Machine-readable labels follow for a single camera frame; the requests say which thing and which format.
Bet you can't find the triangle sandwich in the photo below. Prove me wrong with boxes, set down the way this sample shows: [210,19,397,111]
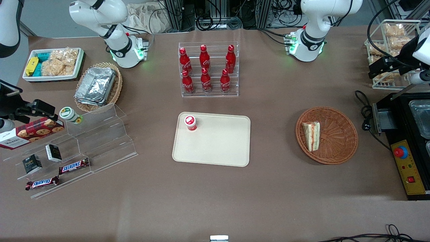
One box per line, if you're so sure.
[302,121,321,152]

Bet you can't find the oval tan wicker basket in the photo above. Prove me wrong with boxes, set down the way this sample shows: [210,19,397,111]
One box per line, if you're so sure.
[74,62,123,113]

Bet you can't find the round brown wicker basket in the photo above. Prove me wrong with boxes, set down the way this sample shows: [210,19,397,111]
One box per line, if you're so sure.
[295,107,358,165]

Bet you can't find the beige plastic tray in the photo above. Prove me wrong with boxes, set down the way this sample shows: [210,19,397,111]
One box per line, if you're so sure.
[172,112,251,167]

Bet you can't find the green white yogurt cup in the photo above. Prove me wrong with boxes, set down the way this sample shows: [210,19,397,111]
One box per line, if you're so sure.
[59,107,83,125]

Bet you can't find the red cookie box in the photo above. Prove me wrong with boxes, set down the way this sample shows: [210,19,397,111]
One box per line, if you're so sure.
[0,117,65,150]

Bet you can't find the white rectangular snack bin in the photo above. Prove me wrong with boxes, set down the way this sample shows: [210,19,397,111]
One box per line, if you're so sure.
[22,48,85,83]

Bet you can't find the small black box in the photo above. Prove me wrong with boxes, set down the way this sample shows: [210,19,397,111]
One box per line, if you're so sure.
[23,154,43,174]
[45,144,62,162]

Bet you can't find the yellow snack pack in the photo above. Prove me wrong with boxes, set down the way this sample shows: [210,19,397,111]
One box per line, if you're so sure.
[25,57,39,77]

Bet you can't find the bag of rice crackers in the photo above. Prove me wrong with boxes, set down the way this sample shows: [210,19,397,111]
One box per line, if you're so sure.
[41,47,79,77]

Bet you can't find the teal snack pack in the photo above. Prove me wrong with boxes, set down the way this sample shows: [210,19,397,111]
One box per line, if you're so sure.
[34,51,51,77]

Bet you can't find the snickers bar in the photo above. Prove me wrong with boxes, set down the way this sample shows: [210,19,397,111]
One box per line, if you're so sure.
[59,158,90,175]
[25,176,60,191]

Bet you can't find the stack of foil containers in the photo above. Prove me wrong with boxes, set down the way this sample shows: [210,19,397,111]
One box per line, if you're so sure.
[75,67,116,107]

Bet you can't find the clear acrylic step display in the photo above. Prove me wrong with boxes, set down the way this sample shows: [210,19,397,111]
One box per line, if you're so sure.
[3,104,138,199]

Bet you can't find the black sealing machine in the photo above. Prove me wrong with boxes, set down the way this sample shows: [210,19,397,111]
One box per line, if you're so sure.
[372,90,430,201]

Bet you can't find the beige crumpled cloth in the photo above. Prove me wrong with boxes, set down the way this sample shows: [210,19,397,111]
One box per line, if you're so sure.
[126,3,168,34]

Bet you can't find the red cup with lid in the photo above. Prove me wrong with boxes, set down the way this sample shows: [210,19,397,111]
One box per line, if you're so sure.
[184,115,198,131]

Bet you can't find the red cola bottle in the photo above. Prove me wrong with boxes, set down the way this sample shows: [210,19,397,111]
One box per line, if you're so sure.
[225,45,236,74]
[220,69,231,93]
[179,47,193,74]
[200,45,211,70]
[201,68,213,93]
[182,70,195,94]

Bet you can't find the clear acrylic bottle rack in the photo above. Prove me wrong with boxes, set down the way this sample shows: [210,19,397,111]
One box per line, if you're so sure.
[178,41,240,98]

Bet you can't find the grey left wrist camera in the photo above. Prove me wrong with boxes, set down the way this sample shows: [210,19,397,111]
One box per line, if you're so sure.
[411,69,430,85]

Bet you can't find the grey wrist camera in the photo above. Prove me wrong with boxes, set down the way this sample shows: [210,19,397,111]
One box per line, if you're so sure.
[0,118,16,134]
[411,69,430,85]

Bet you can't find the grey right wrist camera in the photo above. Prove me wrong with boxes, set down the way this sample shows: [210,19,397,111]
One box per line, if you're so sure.
[0,118,16,134]

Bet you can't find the white wire rack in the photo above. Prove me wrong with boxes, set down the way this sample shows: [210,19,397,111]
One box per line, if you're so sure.
[364,19,422,90]

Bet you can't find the black power cable with plug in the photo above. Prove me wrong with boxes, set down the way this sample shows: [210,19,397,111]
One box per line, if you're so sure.
[355,90,392,151]

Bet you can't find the grey coiled cable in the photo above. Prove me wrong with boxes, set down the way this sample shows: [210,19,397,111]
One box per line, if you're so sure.
[220,16,243,30]

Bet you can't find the black floor cables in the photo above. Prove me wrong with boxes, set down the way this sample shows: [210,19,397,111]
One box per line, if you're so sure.
[316,224,430,242]

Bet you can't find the black coiled cable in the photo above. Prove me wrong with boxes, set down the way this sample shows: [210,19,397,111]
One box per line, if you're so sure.
[196,12,219,31]

